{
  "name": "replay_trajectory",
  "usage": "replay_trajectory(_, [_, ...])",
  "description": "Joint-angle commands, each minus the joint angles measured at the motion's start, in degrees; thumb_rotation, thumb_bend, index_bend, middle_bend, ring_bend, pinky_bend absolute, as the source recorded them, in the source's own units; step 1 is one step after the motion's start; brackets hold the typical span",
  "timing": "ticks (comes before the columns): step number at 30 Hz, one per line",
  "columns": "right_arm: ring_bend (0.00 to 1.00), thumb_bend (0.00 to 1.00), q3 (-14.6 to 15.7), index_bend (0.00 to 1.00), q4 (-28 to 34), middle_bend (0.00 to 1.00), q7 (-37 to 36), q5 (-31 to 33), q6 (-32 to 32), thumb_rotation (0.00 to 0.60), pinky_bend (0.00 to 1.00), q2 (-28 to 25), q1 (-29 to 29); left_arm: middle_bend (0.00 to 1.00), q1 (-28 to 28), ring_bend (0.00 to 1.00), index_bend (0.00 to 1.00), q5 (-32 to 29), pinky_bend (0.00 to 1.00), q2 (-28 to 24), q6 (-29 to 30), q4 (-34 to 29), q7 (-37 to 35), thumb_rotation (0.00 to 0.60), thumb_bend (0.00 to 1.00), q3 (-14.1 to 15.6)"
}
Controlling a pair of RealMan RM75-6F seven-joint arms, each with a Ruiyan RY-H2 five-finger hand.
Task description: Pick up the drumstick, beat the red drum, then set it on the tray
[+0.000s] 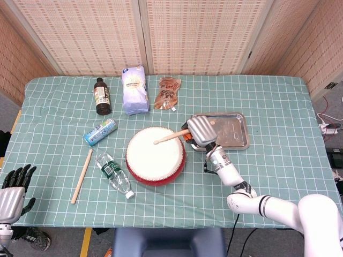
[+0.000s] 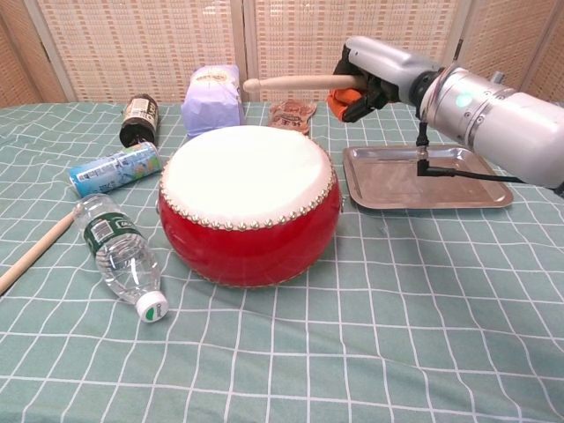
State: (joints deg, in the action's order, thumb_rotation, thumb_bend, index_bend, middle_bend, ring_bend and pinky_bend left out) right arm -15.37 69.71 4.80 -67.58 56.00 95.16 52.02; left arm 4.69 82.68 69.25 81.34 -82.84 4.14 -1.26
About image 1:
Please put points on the black object at table edge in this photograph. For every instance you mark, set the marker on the black object at table edge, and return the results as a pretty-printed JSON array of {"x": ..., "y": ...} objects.
[{"x": 4, "y": 144}]

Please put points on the green checked tablecloth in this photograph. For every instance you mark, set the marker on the green checked tablecloth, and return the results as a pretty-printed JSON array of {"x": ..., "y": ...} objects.
[{"x": 281, "y": 160}]

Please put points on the blue green drink can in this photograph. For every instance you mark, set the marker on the blue green drink can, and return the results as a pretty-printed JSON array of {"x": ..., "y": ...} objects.
[{"x": 100, "y": 132}]

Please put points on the lavender paper bag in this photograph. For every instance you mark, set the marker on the lavender paper bag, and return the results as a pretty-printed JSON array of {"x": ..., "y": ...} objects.
[{"x": 134, "y": 93}]

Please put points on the red drum white skin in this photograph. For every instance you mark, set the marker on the red drum white skin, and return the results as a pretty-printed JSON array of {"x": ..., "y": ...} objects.
[{"x": 152, "y": 160}]

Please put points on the square metal tray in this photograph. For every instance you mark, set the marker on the square metal tray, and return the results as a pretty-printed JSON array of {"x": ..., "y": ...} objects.
[{"x": 233, "y": 128}]

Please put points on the dark blue seat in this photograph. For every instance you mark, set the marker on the dark blue seat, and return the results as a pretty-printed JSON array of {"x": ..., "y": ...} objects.
[{"x": 168, "y": 242}]

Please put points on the black sneaker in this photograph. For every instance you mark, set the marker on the black sneaker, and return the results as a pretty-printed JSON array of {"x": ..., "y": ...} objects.
[{"x": 34, "y": 238}]

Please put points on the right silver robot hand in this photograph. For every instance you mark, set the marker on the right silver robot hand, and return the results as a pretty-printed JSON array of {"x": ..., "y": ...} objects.
[{"x": 201, "y": 130}]

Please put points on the black floor device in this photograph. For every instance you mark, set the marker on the black floor device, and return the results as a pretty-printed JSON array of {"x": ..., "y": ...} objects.
[{"x": 336, "y": 159}]

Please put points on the clear water bottle green label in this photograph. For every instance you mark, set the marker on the clear water bottle green label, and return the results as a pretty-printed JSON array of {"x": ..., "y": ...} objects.
[{"x": 112, "y": 171}]

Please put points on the brown sauce pouch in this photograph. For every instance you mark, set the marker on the brown sauce pouch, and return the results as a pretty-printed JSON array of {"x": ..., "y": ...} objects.
[{"x": 166, "y": 93}]

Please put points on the dark brown glass bottle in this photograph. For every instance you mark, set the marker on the dark brown glass bottle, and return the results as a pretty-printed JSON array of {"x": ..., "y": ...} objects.
[{"x": 101, "y": 99}]

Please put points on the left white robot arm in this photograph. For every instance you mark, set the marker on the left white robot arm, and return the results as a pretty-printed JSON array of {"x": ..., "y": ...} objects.
[{"x": 4, "y": 235}]

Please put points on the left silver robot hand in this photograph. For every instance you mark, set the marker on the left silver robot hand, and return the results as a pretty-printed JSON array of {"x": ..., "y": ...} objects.
[{"x": 10, "y": 200}]

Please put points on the wooden drumstick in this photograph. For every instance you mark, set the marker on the wooden drumstick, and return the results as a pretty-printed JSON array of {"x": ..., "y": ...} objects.
[
  {"x": 83, "y": 174},
  {"x": 171, "y": 136}
]

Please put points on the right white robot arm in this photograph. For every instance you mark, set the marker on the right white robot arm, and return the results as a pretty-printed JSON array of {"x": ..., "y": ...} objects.
[{"x": 229, "y": 175}]

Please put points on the white power strip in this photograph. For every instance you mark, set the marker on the white power strip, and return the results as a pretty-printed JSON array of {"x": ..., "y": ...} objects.
[{"x": 329, "y": 130}]

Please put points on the bamboo folding screen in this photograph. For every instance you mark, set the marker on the bamboo folding screen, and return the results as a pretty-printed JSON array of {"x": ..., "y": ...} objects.
[{"x": 201, "y": 34}]

